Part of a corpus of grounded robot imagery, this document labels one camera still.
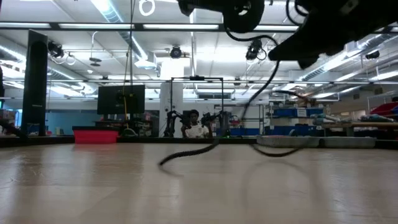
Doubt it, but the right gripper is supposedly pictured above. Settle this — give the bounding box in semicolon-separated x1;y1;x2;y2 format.
268;0;398;70

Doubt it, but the black cable spool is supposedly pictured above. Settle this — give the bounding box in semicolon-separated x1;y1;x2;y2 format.
223;0;266;34

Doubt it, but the black cord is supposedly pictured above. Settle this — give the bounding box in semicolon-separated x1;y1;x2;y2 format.
159;27;315;167

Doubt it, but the blue storage bin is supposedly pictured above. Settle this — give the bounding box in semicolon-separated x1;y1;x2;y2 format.
272;107;325;118
229;124;325;137

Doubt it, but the grey tool case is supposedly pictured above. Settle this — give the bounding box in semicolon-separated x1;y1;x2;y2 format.
256;134;377;149

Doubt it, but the wooden workbench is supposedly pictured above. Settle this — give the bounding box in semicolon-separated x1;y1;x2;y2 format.
322;121;398;138

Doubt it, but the red sheet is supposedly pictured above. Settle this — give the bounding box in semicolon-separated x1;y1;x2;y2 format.
369;101;398;116

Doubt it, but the overhead light bar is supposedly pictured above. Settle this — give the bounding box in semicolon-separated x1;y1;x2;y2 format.
0;21;398;33

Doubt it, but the black monitor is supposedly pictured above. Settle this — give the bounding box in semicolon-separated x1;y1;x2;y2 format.
96;84;146;116

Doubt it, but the person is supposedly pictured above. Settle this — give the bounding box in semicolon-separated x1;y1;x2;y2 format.
181;109;215;139

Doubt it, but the red plastic bin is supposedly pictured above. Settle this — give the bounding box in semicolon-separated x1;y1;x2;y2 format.
72;125;120;145

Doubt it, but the silver air duct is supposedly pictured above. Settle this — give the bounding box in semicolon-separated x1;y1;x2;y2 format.
89;0;150;60
298;32;398;82

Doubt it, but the black hanging camera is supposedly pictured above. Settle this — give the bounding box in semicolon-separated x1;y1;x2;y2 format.
169;45;183;60
47;40;65;59
244;37;268;62

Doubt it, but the white ring light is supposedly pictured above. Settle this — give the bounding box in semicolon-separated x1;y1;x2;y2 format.
138;0;156;17

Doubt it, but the black background rig frame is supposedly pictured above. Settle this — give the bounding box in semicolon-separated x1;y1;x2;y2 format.
169;75;224;138

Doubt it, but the yellow hanging cable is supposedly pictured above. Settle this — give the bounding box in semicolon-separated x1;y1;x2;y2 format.
122;93;129;130

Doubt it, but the black upright post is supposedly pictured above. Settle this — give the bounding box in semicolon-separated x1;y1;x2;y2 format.
20;29;50;138

